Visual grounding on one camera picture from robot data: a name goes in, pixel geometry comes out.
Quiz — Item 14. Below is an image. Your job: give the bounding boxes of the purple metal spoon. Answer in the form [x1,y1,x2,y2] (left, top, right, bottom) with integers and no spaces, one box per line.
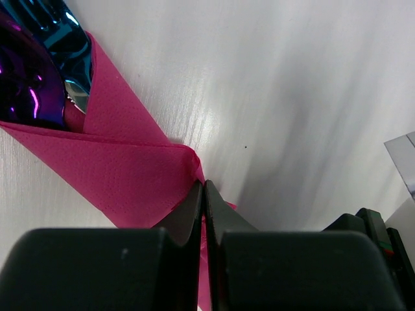
[1,13,67,130]

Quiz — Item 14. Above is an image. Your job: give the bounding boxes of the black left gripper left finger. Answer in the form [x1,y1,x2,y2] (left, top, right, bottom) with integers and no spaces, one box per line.
[1,182,202,310]

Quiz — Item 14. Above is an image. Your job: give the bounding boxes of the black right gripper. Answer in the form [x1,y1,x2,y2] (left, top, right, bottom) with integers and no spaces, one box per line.
[325,208,414,292]

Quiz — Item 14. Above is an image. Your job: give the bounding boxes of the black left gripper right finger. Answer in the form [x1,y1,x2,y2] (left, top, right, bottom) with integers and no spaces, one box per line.
[204,181,405,310]

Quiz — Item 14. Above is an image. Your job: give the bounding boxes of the pink paper napkin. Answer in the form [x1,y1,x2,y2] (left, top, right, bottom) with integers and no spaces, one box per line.
[0,30,237,310]

